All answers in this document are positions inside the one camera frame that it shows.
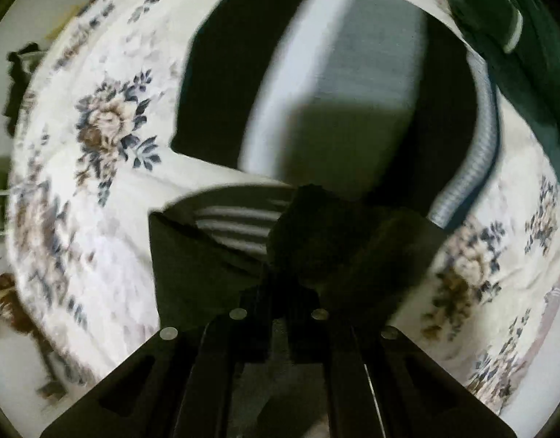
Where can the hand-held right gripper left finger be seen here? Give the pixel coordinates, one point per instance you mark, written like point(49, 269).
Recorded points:
point(250, 328)

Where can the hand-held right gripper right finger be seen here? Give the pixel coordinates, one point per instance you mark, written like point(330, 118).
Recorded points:
point(307, 328)

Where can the black and grey shorts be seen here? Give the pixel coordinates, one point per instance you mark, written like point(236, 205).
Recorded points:
point(353, 77)

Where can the floral white bed sheet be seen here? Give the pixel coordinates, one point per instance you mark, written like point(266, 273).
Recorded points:
point(102, 219)

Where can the dark cloth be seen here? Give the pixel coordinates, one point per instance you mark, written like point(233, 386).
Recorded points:
point(21, 86)

